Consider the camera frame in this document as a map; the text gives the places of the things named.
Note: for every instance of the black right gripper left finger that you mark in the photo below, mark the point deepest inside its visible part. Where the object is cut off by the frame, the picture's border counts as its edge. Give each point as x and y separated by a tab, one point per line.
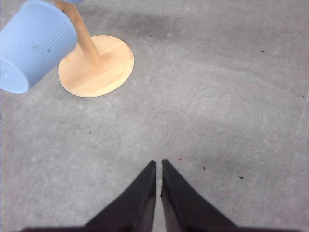
133	211

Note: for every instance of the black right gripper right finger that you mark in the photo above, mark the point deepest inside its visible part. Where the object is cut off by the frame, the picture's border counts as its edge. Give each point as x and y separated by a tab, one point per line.
185	210

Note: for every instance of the blue ribbed cup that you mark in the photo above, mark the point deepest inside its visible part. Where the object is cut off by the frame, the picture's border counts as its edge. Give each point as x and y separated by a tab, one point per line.
74	1
36	37

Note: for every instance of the wooden mug tree stand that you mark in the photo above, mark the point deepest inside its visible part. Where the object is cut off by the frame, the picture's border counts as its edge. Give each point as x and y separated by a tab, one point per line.
97	66

